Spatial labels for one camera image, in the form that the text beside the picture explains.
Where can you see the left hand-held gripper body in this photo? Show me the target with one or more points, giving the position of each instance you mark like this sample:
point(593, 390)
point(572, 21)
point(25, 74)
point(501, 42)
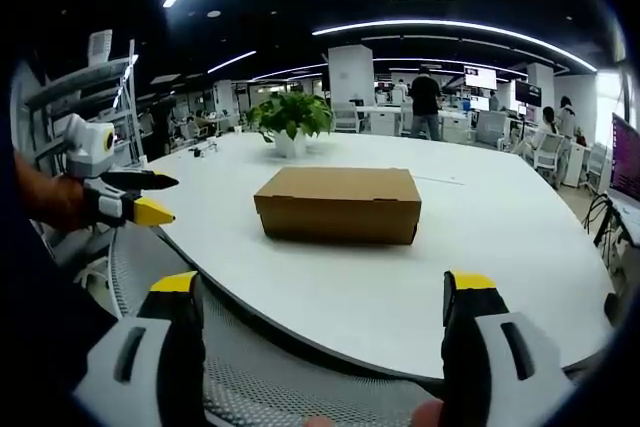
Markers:
point(90, 147)

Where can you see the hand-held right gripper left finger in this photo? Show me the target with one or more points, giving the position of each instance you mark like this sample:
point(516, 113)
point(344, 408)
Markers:
point(150, 347)

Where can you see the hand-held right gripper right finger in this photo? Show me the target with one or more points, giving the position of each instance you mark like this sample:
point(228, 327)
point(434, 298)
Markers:
point(480, 347)

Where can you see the brown cardboard shoe box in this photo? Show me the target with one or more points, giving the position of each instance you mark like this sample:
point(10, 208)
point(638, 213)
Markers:
point(340, 202)

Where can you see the person's left hand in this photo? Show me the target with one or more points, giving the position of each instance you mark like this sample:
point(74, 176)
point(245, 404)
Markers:
point(55, 197)

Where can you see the person's right hand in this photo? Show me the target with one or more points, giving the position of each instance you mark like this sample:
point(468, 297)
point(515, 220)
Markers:
point(427, 414)

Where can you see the small dark table clutter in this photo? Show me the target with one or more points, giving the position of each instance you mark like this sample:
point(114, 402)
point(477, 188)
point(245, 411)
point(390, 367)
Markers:
point(205, 149)

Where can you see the person's dark clothing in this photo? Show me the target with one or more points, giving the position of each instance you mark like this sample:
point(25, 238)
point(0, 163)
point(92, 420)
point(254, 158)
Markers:
point(45, 327)

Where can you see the grey mesh office chair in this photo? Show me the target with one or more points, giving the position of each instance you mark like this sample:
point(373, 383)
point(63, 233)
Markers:
point(280, 377)

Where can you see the green potted plant white pot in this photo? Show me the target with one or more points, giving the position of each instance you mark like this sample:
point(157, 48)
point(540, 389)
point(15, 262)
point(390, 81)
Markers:
point(292, 117)

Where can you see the white mesh office chair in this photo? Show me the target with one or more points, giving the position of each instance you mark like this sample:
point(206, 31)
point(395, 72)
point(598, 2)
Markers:
point(547, 149)

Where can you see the open laptop computer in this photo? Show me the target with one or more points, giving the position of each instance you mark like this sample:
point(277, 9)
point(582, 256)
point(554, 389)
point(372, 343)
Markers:
point(625, 172)

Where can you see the wall display screen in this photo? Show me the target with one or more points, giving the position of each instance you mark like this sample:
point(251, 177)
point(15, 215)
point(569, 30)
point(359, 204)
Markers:
point(480, 78)
point(528, 93)

